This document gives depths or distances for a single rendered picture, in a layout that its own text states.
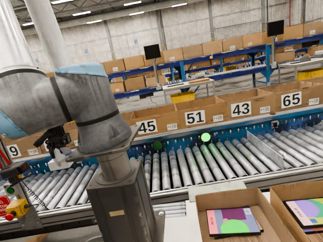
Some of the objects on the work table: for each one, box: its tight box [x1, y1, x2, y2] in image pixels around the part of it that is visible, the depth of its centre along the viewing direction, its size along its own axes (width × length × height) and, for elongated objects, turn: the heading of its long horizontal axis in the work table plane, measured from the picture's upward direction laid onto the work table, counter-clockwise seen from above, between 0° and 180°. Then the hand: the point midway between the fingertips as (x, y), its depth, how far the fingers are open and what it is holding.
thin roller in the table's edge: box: [153, 206, 185, 212], centre depth 99 cm, size 2×28×2 cm, turn 117°
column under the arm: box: [86, 159, 165, 242], centre depth 80 cm, size 26×26×33 cm
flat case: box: [206, 206, 261, 237], centre depth 81 cm, size 14×19×2 cm
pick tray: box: [195, 187, 297, 242], centre depth 71 cm, size 28×38×10 cm
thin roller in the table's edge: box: [152, 202, 185, 209], centre depth 101 cm, size 2×28×2 cm, turn 117°
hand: (60, 161), depth 102 cm, fingers closed on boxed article, 6 cm apart
